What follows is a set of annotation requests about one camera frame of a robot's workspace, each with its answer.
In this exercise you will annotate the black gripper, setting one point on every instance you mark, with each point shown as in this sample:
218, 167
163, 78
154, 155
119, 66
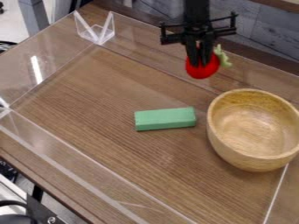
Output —
190, 32

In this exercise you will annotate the red plush fruit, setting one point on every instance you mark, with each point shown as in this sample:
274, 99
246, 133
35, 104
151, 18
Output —
202, 72

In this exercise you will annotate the wooden bowl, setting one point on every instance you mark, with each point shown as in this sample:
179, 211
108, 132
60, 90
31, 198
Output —
253, 128

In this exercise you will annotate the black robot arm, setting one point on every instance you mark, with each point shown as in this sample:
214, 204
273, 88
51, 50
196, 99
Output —
196, 10

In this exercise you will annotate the green rectangular block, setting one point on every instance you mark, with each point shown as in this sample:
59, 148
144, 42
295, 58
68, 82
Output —
168, 118

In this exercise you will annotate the clear acrylic tray wall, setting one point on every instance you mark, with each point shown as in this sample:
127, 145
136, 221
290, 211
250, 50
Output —
72, 84

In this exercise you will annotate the grey table leg post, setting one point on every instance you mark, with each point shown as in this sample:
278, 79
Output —
34, 15

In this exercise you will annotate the black clamp bracket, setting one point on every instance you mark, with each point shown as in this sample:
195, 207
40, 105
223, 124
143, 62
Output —
27, 211

